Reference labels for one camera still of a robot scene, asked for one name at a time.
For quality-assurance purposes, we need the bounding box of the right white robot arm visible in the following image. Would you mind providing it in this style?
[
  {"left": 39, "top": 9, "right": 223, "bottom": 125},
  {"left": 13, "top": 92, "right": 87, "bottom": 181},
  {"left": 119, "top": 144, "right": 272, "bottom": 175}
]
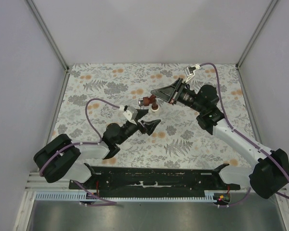
[{"left": 151, "top": 78, "right": 289, "bottom": 199}]

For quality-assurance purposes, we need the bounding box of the right aluminium frame post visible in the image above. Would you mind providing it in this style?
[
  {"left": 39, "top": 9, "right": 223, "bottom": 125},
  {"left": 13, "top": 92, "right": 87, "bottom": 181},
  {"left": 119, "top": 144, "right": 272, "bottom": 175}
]
[{"left": 236, "top": 0, "right": 280, "bottom": 70}]

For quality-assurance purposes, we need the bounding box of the white slotted cable duct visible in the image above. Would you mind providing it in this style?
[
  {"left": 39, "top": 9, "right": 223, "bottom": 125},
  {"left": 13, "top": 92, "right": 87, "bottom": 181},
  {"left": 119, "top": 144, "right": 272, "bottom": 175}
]
[{"left": 35, "top": 191, "right": 217, "bottom": 202}]

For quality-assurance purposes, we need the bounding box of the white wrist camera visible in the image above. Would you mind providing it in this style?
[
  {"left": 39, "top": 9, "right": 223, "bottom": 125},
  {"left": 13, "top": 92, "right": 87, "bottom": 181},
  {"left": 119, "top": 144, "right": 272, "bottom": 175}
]
[
  {"left": 184, "top": 64, "right": 201, "bottom": 83},
  {"left": 119, "top": 105, "right": 138, "bottom": 125}
]

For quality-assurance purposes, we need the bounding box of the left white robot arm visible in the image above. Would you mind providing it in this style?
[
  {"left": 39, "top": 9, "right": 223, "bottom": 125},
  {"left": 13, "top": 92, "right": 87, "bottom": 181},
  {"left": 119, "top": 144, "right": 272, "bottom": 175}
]
[{"left": 33, "top": 107, "right": 161, "bottom": 189}]

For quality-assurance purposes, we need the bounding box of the floral patterned table mat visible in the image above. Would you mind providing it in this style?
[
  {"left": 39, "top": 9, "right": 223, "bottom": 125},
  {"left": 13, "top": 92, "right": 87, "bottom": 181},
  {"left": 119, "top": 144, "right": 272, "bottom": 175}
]
[{"left": 53, "top": 64, "right": 253, "bottom": 169}]

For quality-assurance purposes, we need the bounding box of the white pipe elbow fitting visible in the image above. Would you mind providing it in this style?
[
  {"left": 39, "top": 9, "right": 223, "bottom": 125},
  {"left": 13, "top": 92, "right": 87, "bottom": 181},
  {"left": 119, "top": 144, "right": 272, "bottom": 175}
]
[{"left": 149, "top": 107, "right": 159, "bottom": 114}]

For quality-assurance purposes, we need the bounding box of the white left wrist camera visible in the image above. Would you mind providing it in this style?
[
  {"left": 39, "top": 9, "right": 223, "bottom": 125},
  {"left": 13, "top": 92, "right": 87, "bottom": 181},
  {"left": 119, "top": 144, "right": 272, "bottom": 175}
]
[{"left": 119, "top": 105, "right": 138, "bottom": 125}]

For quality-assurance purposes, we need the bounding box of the left aluminium frame post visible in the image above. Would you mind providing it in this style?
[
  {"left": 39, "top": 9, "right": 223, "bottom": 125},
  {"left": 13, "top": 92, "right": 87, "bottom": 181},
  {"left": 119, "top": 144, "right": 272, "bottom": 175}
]
[{"left": 25, "top": 0, "right": 69, "bottom": 72}]

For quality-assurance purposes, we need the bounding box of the aluminium frame post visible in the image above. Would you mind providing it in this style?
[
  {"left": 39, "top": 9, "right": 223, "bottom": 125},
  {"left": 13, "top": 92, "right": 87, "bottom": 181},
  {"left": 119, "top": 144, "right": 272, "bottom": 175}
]
[
  {"left": 25, "top": 0, "right": 69, "bottom": 72},
  {"left": 236, "top": 0, "right": 280, "bottom": 70}
]

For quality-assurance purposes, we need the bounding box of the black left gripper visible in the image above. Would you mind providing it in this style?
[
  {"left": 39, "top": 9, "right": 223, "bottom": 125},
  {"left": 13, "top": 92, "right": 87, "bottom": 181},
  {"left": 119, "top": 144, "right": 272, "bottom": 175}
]
[{"left": 117, "top": 109, "right": 161, "bottom": 145}]

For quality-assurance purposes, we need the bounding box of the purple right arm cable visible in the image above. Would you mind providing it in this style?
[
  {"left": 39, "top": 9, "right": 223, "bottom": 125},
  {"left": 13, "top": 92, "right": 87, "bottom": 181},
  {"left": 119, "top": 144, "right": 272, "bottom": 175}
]
[{"left": 199, "top": 62, "right": 289, "bottom": 207}]

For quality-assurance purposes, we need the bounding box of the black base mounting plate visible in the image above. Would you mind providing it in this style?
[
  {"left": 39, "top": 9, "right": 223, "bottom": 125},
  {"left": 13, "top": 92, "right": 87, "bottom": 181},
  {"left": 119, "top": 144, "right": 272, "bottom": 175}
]
[{"left": 83, "top": 167, "right": 240, "bottom": 198}]

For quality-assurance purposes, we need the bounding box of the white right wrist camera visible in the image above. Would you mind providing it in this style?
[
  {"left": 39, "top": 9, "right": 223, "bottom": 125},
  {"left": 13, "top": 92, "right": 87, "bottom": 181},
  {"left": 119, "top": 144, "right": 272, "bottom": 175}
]
[{"left": 184, "top": 64, "right": 201, "bottom": 83}]

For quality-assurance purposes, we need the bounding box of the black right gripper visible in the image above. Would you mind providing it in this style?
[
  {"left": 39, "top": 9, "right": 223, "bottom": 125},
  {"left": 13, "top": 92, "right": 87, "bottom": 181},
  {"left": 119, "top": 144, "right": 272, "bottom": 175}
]
[{"left": 152, "top": 77, "right": 205, "bottom": 113}]

